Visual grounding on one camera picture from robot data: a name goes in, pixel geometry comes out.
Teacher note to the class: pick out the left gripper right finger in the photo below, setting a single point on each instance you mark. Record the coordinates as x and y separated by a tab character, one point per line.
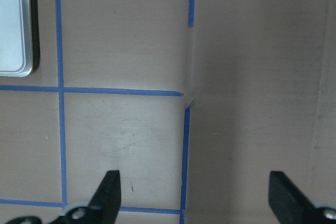
290	205

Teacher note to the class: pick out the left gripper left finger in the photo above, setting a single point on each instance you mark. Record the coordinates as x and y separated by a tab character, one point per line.
104	206

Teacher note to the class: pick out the silver kitchen scale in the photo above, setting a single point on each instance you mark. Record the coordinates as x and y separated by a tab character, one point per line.
16	38

